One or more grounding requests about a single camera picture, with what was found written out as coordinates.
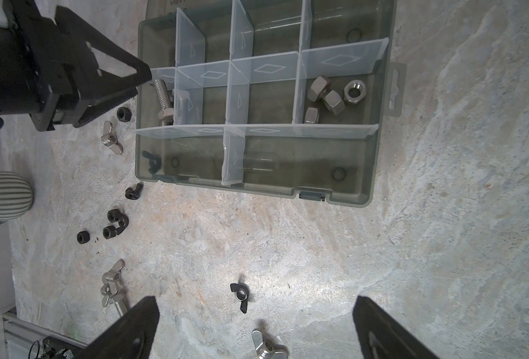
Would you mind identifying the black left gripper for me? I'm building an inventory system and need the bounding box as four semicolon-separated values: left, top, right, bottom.
0;1;152;132

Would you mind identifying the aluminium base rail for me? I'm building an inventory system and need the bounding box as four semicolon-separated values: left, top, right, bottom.
2;308;87;358

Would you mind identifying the silver hex bolt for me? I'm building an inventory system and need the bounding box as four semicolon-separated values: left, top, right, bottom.
153;79;174;127

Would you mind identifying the silver wing nut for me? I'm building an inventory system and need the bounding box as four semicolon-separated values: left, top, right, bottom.
252;329;288;359
101;121;123;156

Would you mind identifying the black wing nut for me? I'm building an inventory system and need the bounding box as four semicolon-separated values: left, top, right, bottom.
230;283;250;314
125;182;144;200
141;150;162;175

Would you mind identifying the silver cap nut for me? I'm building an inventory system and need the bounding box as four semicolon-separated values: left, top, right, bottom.
322;90;345;116
307;76;331;103
304;106;320;124

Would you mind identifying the silver wing nut front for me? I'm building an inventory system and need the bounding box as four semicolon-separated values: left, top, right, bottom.
252;329;288;359

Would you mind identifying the silver wing bolt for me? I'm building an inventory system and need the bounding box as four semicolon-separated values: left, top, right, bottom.
101;259;129;317

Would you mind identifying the silver hex nut open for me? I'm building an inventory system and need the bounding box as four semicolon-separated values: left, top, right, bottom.
343;79;367;105

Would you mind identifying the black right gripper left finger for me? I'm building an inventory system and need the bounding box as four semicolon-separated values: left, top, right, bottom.
74;296;160;358

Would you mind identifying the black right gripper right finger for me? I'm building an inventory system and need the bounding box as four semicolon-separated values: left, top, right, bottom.
353;296;439;359

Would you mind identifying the green plastic organizer box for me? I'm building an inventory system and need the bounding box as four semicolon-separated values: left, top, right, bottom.
135;1;406;207

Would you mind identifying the black hex nut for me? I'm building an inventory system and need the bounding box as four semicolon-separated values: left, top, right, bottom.
116;106;132;123
102;209;129;239
76;230;91;245

